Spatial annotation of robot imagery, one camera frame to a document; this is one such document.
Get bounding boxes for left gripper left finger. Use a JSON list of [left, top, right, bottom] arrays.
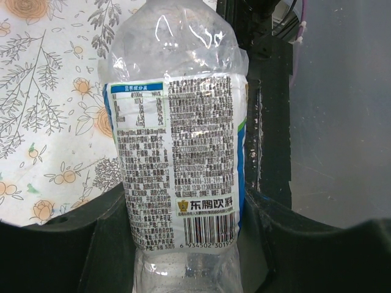
[[1, 184, 135, 292]]

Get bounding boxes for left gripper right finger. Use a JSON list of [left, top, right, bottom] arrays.
[[238, 189, 390, 292]]

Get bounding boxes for clear bottle blue label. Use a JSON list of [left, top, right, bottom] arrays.
[[99, 1, 249, 292]]

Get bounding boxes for floral tablecloth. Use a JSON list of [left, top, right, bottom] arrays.
[[1, 0, 142, 226]]

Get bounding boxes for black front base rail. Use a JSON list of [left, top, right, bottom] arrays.
[[216, 1, 293, 207]]

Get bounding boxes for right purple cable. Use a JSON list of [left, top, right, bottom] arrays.
[[288, 0, 308, 89]]

